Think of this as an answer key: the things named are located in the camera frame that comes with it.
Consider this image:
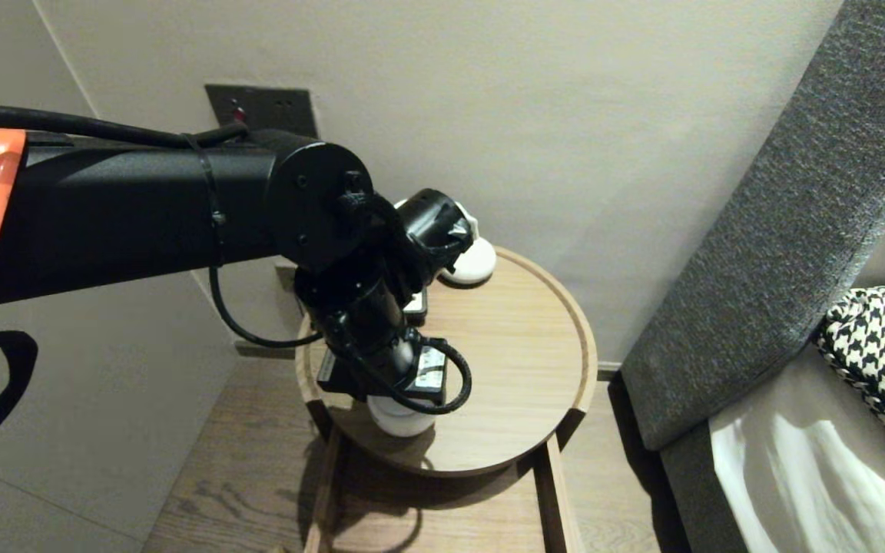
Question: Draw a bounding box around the grey fabric bed base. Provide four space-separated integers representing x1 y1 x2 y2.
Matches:
658 426 729 553

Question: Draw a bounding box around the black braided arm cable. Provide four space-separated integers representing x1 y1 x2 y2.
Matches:
339 192 406 258

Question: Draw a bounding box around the round wooden bedside table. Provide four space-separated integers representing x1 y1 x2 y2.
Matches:
296 242 599 478

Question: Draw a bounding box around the grey fabric headboard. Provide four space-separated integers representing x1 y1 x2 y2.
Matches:
621 0 885 452

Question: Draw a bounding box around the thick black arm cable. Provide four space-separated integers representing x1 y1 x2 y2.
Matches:
0 104 320 350

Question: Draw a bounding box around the black white houndstooth pillow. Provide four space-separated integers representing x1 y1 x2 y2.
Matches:
810 283 885 469

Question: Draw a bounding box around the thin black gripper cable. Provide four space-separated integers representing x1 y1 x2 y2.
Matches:
350 336 473 416

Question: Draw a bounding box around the white round lidded jar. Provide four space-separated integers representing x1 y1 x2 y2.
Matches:
367 396 437 439

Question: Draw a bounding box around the white bed sheet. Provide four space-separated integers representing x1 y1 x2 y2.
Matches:
708 346 885 553

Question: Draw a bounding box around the dark wall switch panel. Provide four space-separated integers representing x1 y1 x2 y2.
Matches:
206 84 320 141

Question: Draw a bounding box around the white pebble shaped puck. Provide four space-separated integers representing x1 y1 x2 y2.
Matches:
441 237 498 287

